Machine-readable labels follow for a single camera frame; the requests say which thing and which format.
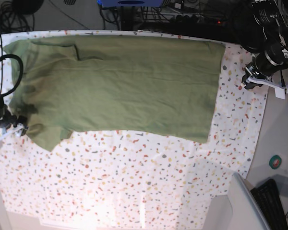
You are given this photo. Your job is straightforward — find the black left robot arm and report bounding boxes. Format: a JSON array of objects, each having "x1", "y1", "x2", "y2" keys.
[{"x1": 241, "y1": 0, "x2": 288, "y2": 93}]

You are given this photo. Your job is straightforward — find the green tape roll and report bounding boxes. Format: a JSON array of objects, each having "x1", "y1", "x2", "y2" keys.
[{"x1": 269, "y1": 155, "x2": 282, "y2": 170}]

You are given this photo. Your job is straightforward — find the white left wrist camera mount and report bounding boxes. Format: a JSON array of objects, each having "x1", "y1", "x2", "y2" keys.
[{"x1": 248, "y1": 76, "x2": 288, "y2": 100}]

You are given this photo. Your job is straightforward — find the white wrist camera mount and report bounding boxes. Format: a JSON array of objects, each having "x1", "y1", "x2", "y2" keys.
[
  {"x1": 0, "y1": 124, "x2": 27, "y2": 149},
  {"x1": 248, "y1": 76, "x2": 288, "y2": 100}
]

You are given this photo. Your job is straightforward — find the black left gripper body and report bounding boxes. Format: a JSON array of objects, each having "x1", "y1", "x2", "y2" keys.
[{"x1": 244, "y1": 47, "x2": 288, "y2": 81}]

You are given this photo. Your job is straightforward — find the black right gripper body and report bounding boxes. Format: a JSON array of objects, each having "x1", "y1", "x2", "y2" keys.
[{"x1": 0, "y1": 105, "x2": 18, "y2": 129}]

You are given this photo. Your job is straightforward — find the grey monitor edge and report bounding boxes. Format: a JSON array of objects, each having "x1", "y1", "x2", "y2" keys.
[{"x1": 228, "y1": 173, "x2": 270, "y2": 230}]

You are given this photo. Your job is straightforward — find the blue box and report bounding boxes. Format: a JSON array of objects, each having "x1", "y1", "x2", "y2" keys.
[{"x1": 97, "y1": 0, "x2": 171, "y2": 7}]

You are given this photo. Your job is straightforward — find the terrazzo pattern tablecloth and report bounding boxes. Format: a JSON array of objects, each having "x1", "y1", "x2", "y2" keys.
[{"x1": 0, "y1": 31, "x2": 268, "y2": 230}]

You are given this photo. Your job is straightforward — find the black keyboard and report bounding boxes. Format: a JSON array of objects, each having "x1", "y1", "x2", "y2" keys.
[{"x1": 251, "y1": 179, "x2": 288, "y2": 230}]

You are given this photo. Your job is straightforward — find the green t-shirt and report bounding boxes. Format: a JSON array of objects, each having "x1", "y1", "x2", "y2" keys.
[{"x1": 4, "y1": 36, "x2": 225, "y2": 151}]

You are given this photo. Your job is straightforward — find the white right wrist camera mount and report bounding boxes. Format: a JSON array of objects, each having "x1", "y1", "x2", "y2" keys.
[{"x1": 0, "y1": 124, "x2": 27, "y2": 149}]

